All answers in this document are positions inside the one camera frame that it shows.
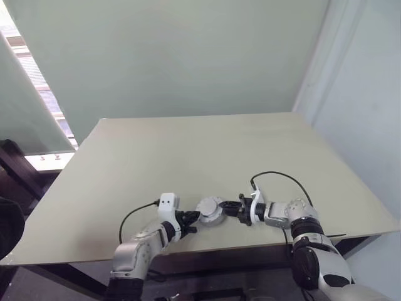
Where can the black rounded object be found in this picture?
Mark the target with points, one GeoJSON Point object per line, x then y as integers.
{"type": "Point", "coordinates": [11, 225]}

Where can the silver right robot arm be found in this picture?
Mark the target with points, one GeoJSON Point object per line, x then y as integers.
{"type": "Point", "coordinates": [319, 251]}

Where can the dark brown furniture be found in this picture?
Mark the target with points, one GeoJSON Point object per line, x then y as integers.
{"type": "Point", "coordinates": [22, 175]}

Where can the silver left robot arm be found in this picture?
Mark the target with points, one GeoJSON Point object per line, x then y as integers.
{"type": "Point", "coordinates": [138, 254]}

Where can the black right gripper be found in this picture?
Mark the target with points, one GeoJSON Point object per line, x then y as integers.
{"type": "Point", "coordinates": [244, 211]}

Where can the window with slatted blinds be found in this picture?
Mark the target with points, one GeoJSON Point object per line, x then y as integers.
{"type": "Point", "coordinates": [40, 81]}

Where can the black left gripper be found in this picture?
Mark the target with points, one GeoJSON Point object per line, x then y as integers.
{"type": "Point", "coordinates": [182, 224]}

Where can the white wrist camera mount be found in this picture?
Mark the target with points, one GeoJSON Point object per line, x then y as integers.
{"type": "Point", "coordinates": [167, 205]}
{"type": "Point", "coordinates": [255, 196]}

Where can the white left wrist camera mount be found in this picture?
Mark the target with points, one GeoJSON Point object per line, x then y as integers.
{"type": "Point", "coordinates": [167, 205]}

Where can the round silver motor lid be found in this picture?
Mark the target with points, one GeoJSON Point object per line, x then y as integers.
{"type": "Point", "coordinates": [208, 205]}

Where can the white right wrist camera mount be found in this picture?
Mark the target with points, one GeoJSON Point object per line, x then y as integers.
{"type": "Point", "coordinates": [255, 196]}

